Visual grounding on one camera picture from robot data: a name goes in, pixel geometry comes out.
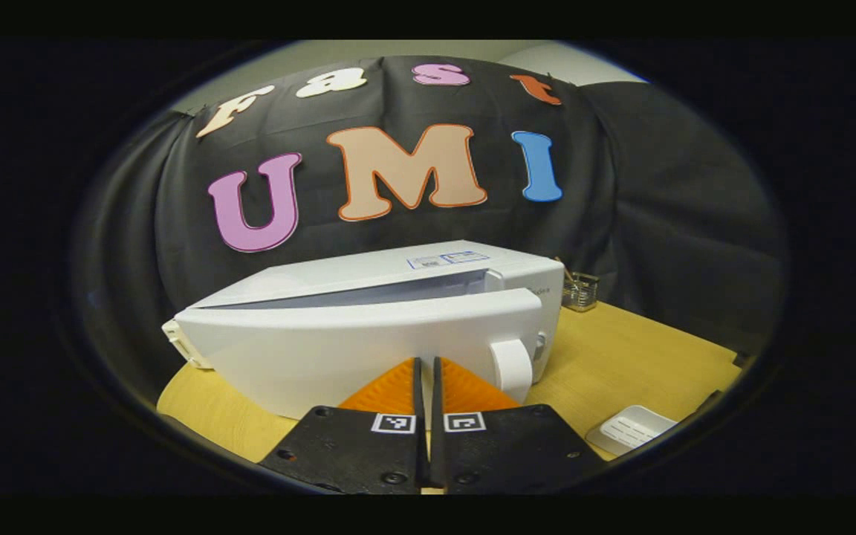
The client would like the white rectangular tray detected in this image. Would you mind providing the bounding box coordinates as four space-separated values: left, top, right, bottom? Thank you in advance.
586 405 678 456

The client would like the small glass jar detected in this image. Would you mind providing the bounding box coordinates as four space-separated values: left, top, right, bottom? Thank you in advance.
562 271 600 313

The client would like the white microwave oven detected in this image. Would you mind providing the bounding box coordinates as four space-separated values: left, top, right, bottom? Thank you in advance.
174 239 566 421

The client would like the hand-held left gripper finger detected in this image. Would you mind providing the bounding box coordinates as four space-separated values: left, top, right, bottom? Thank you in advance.
259 357 429 495
429 357 607 495

